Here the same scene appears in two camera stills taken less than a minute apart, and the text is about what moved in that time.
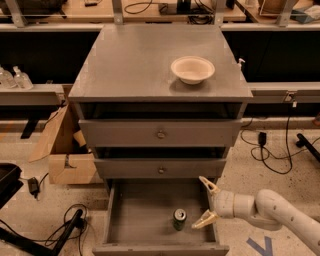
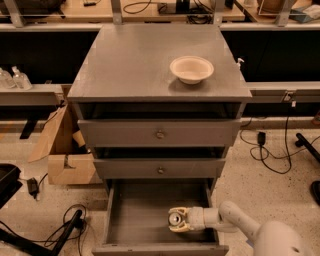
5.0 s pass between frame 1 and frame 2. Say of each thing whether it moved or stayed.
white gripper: moved
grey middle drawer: stayed
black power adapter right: stayed
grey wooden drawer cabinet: stayed
